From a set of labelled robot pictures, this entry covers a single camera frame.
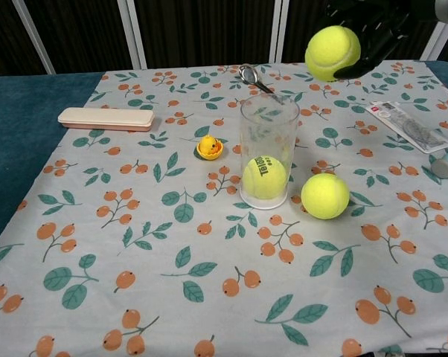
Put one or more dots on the clear plastic product package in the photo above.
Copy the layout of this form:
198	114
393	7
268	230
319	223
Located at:
408	124

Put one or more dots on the pink rectangular case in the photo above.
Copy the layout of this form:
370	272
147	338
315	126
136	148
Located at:
105	118

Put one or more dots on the light blue grey tool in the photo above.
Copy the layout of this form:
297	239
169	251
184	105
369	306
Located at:
447	165

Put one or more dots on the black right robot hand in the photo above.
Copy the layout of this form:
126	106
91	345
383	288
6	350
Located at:
380	33

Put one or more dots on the teal fabric cover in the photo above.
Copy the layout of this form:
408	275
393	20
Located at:
19	134

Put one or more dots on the floral patterned tablecloth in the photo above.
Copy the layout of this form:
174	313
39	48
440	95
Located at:
142	238

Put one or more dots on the yellow printed tennis ball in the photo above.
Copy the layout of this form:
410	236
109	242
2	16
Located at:
265	177

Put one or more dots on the yellow chick toy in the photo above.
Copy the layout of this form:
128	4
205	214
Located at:
209	147

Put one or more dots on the metal spoon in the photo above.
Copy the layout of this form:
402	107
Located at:
248	75

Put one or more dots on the clear plastic cylinder container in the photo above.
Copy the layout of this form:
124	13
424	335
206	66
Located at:
269	148

